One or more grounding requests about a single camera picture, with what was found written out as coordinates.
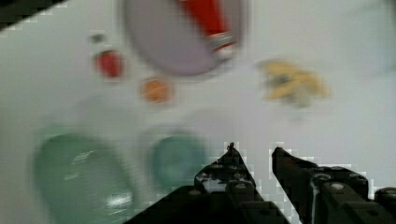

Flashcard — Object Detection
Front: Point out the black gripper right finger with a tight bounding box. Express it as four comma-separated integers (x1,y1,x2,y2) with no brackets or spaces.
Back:
272,147,369,224

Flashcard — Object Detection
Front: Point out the red ketchup bottle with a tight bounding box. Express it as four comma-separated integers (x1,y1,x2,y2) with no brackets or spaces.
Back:
177,0,235,60

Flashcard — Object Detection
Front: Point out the yellow peeled banana toy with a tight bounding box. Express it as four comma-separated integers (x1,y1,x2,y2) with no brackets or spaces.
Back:
261,60,330,107

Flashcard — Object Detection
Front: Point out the red strawberry toy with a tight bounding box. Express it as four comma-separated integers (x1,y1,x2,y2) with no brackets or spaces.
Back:
93,50,123,78

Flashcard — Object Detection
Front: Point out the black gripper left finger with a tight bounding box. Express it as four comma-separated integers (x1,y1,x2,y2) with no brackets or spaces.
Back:
193,143,263,203

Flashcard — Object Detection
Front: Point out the large green bowl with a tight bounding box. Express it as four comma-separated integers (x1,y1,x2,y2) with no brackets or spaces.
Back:
34,133,135,224

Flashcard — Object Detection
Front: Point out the grey oval plate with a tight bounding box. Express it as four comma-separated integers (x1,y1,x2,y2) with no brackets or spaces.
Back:
120,0,248,77

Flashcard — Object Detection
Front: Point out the green mug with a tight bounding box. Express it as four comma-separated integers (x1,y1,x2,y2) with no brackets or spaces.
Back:
148,132,208,191

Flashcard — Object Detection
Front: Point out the orange half toy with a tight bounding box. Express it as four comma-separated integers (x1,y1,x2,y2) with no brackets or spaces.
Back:
140,77,174,104

